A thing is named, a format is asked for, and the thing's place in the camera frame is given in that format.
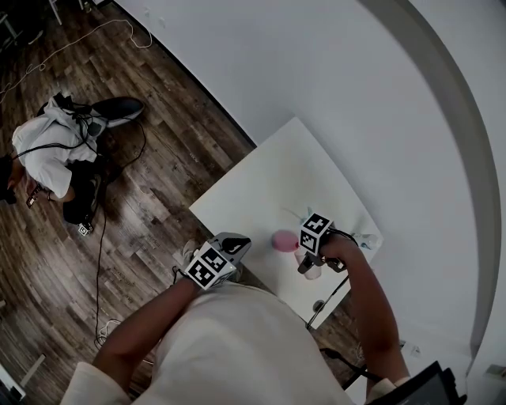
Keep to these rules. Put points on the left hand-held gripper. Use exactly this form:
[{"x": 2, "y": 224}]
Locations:
[{"x": 207, "y": 269}]

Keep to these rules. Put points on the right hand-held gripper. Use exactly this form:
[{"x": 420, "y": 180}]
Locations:
[{"x": 314, "y": 233}]

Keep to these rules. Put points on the pink dimpled glass cup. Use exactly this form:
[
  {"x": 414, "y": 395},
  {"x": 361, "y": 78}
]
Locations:
[{"x": 313, "y": 273}]

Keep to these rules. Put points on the red pink bottle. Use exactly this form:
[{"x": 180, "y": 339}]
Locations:
[{"x": 284, "y": 241}]

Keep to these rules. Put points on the person's left forearm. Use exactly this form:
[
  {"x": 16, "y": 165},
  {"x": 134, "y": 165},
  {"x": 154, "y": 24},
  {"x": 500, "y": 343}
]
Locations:
[{"x": 150, "y": 324}]

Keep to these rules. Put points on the person's right forearm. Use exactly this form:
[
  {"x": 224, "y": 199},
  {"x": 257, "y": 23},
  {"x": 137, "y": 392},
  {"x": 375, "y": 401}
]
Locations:
[{"x": 367, "y": 300}]

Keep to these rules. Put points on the small clear white-capped bottle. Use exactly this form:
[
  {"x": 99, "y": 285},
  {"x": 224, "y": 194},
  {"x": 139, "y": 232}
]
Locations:
[{"x": 365, "y": 240}]

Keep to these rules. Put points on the round metal table grommet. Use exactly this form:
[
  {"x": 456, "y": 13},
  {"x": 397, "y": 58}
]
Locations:
[{"x": 318, "y": 306}]

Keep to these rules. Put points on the person's left shoe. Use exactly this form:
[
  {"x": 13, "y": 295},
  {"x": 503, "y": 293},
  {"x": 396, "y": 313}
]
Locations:
[{"x": 191, "y": 253}]

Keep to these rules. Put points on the white square table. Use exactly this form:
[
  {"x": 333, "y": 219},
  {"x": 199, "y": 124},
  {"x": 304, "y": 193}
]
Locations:
[{"x": 284, "y": 166}]

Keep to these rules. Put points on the person's beige shirt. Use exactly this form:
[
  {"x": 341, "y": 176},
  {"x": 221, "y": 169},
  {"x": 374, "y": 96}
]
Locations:
[{"x": 237, "y": 348}]

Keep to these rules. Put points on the white board with wooden legs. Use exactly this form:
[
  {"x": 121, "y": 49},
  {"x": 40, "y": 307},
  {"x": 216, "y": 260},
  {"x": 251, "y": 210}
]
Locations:
[{"x": 31, "y": 372}]

